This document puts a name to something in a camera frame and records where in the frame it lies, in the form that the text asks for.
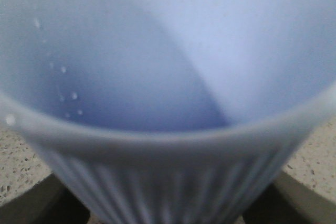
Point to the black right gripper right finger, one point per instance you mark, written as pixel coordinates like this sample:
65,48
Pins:
288,201

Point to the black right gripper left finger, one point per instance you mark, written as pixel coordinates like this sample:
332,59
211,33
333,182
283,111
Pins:
46,202

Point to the light blue ribbed cup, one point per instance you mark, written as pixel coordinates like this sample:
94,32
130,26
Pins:
167,111

